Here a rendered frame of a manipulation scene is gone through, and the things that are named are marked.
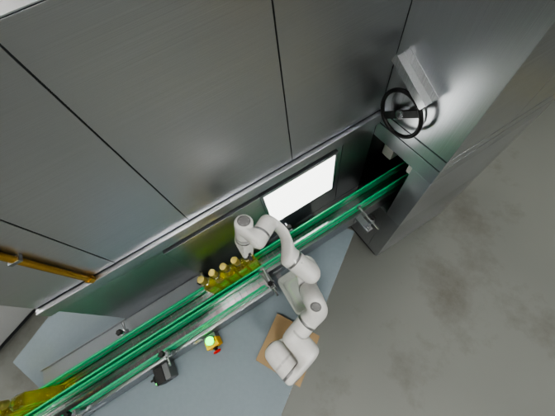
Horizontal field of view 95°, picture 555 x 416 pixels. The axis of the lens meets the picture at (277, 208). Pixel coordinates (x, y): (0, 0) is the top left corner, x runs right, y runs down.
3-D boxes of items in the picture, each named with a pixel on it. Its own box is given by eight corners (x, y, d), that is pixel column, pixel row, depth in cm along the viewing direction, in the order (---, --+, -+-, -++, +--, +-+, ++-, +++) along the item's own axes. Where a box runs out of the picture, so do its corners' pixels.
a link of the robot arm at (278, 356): (280, 336, 122) (275, 336, 108) (300, 359, 117) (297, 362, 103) (265, 352, 120) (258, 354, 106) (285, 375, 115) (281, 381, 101)
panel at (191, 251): (330, 185, 150) (334, 147, 120) (334, 188, 149) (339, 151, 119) (195, 267, 138) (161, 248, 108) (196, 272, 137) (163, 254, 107)
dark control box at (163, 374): (174, 360, 140) (166, 361, 132) (179, 375, 136) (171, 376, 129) (160, 369, 139) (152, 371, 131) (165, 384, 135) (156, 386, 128)
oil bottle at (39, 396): (61, 384, 130) (1, 395, 105) (63, 395, 127) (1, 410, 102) (50, 390, 129) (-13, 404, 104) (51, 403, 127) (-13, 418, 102)
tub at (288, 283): (302, 267, 153) (301, 263, 145) (324, 300, 143) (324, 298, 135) (277, 283, 151) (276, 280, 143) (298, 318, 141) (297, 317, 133)
